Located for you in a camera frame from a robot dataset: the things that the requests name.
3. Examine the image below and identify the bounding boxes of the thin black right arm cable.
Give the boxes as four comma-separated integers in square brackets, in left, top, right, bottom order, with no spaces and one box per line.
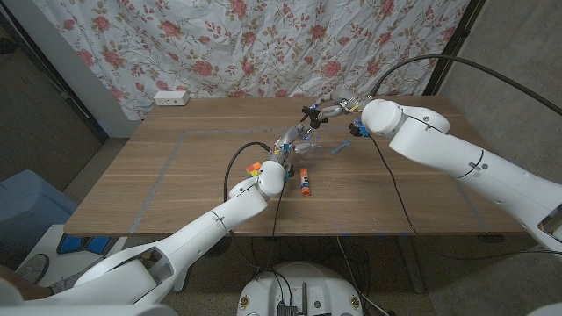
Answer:
[370,135,562,261]

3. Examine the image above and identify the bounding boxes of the clear spray bottle body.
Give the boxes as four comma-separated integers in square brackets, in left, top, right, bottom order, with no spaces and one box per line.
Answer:
[298,128,321,155]

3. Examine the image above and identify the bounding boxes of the grey table leg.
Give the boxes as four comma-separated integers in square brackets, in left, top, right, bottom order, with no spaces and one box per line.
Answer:
[397,236,426,294]

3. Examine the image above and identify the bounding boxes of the black backdrop stand pole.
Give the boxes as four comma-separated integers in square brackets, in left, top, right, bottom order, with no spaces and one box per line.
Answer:
[423,0,486,97]

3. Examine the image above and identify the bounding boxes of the blue plastic bin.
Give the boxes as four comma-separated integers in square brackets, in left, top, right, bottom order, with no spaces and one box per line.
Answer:
[0,169,79,254]

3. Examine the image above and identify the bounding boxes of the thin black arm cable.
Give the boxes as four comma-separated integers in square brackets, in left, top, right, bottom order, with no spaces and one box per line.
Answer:
[270,194,285,267]
[370,135,562,261]

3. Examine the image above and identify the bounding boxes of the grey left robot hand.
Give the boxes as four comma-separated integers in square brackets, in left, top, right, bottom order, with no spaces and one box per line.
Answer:
[268,122,315,165]

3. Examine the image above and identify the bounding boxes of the orange glue stick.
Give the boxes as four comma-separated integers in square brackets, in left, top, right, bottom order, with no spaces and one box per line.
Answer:
[299,167,312,197]

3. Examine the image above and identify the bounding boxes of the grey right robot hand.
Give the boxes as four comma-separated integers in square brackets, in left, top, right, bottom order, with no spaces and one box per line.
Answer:
[306,89,374,128]

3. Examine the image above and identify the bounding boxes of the small blue scissors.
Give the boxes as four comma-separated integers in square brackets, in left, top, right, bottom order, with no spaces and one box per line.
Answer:
[330,139,354,154]

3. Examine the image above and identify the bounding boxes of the person's brown limb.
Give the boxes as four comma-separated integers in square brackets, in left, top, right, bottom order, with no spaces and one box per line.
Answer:
[0,264,52,306]

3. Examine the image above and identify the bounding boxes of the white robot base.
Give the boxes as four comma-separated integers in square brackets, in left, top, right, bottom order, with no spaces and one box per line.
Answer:
[236,262,364,316]

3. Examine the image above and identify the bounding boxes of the grey sneaker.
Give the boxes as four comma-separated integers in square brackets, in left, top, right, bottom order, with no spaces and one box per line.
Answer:
[47,262,104,296]
[15,253,50,284]

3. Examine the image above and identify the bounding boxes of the white robot torso shell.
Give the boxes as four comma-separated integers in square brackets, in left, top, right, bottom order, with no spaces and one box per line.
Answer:
[0,303,179,316]

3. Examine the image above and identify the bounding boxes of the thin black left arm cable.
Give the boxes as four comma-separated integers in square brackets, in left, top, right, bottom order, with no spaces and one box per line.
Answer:
[270,194,285,267]

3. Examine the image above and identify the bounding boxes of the black spray trigger cap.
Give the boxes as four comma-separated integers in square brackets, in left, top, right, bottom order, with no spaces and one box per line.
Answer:
[300,105,329,130]

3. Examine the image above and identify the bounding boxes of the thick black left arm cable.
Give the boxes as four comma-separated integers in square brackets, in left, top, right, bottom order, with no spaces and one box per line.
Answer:
[222,141,273,269]

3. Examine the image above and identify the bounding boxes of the white platform with blue pads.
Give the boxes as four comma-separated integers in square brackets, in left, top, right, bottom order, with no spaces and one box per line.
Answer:
[17,224,128,286]

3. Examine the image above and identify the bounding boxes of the white floor cable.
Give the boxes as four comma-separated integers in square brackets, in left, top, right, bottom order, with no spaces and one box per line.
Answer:
[335,236,391,316]

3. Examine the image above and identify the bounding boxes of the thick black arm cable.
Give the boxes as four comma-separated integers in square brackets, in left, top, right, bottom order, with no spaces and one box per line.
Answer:
[222,141,273,269]
[370,54,562,117]

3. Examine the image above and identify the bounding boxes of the white power strip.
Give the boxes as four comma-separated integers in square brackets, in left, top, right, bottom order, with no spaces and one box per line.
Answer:
[153,90,191,107]

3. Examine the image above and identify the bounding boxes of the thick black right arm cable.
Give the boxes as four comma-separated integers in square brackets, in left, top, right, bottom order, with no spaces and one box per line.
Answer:
[370,54,562,117]

